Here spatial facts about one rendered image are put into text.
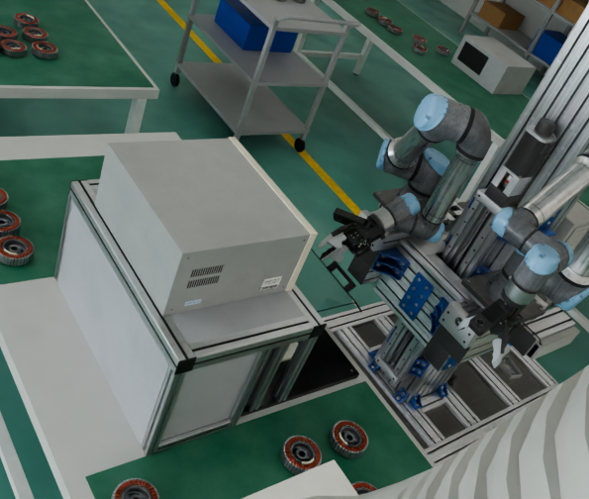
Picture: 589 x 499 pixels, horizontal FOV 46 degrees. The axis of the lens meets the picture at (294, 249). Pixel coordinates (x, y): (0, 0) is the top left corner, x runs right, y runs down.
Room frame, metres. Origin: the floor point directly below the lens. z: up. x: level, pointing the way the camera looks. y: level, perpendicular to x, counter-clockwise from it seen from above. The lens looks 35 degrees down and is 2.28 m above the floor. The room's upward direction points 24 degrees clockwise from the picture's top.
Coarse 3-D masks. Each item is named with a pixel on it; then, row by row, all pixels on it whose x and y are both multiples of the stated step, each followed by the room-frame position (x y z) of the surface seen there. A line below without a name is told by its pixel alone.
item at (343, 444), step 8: (336, 424) 1.40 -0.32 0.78; (344, 424) 1.41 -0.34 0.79; (352, 424) 1.43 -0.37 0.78; (336, 432) 1.37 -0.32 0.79; (344, 432) 1.41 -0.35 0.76; (352, 432) 1.41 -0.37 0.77; (360, 432) 1.41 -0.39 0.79; (336, 440) 1.35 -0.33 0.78; (344, 440) 1.37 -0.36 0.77; (352, 440) 1.38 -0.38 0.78; (360, 440) 1.39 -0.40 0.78; (336, 448) 1.33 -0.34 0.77; (344, 448) 1.33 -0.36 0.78; (352, 448) 1.34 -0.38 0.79; (360, 448) 1.36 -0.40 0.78; (344, 456) 1.33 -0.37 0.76; (352, 456) 1.33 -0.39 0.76
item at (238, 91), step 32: (192, 0) 4.49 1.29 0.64; (224, 0) 4.51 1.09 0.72; (256, 0) 4.20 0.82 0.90; (288, 0) 4.45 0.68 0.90; (224, 32) 4.43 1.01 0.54; (256, 32) 4.32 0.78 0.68; (288, 32) 4.51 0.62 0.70; (320, 32) 4.17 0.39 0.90; (192, 64) 4.54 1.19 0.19; (224, 64) 4.77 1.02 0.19; (256, 64) 4.15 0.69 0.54; (288, 64) 4.37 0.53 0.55; (224, 96) 4.29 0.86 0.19; (256, 96) 4.50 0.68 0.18; (320, 96) 4.33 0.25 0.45; (256, 128) 4.05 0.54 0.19; (288, 128) 4.24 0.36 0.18
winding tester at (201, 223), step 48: (144, 144) 1.53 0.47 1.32; (192, 144) 1.63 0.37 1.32; (240, 144) 1.73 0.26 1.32; (144, 192) 1.33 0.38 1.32; (192, 192) 1.41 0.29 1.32; (240, 192) 1.50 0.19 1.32; (144, 240) 1.28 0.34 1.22; (192, 240) 1.24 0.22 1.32; (240, 240) 1.31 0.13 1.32; (288, 240) 1.41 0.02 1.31; (192, 288) 1.22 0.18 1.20; (240, 288) 1.33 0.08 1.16; (288, 288) 1.46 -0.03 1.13
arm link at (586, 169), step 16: (576, 160) 1.92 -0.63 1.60; (560, 176) 1.84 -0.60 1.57; (576, 176) 1.85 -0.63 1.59; (544, 192) 1.77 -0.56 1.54; (560, 192) 1.78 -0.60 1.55; (576, 192) 1.82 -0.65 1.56; (528, 208) 1.71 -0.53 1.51; (544, 208) 1.73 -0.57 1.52; (560, 208) 1.77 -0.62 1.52; (496, 224) 1.67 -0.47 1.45; (512, 224) 1.66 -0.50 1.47; (528, 224) 1.66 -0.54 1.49; (512, 240) 1.64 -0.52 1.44
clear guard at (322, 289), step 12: (312, 252) 1.75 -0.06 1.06; (312, 264) 1.69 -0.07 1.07; (324, 264) 1.71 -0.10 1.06; (300, 276) 1.61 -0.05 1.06; (312, 276) 1.63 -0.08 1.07; (324, 276) 1.66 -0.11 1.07; (300, 288) 1.56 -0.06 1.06; (312, 288) 1.58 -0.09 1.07; (324, 288) 1.60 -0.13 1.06; (336, 288) 1.63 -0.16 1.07; (312, 300) 1.53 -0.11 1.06; (324, 300) 1.55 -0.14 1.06; (336, 300) 1.58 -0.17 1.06; (348, 300) 1.60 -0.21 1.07
